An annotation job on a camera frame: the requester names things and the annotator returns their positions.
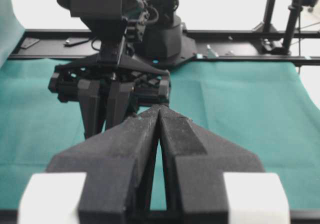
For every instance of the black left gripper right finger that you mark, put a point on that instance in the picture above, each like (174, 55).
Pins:
(194, 160)

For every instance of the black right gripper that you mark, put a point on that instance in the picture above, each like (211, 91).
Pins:
(121, 88)

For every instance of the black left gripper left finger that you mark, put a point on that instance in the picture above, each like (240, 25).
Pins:
(119, 165)

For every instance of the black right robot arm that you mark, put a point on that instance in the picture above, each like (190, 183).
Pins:
(139, 41)

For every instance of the green table cloth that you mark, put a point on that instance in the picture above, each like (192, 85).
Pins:
(263, 107)

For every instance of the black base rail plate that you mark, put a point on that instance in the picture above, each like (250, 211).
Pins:
(169, 49)

